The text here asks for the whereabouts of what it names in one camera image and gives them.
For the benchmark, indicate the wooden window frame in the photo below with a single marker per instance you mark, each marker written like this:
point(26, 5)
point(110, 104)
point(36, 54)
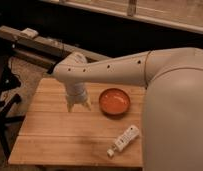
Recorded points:
point(180, 14)

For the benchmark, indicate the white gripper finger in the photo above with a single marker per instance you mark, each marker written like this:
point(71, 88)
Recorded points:
point(70, 107)
point(87, 104)

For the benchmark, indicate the small white box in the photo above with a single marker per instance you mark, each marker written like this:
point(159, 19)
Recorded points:
point(29, 33)

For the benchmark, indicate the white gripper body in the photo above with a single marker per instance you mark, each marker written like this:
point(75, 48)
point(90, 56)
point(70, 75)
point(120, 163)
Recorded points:
point(76, 93)

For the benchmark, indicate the long wooden beam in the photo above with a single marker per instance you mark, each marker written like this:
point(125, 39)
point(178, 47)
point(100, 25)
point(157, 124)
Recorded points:
point(42, 51)

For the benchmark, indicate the white plastic bottle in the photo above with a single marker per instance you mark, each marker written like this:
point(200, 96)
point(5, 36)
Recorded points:
point(123, 140)

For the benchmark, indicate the orange ceramic bowl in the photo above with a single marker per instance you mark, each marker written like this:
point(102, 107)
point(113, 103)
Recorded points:
point(114, 101)

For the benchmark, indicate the black tripod stand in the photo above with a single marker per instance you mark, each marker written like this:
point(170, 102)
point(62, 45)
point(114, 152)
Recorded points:
point(8, 81)

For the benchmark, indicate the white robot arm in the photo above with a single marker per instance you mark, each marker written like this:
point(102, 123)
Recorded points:
point(172, 119)

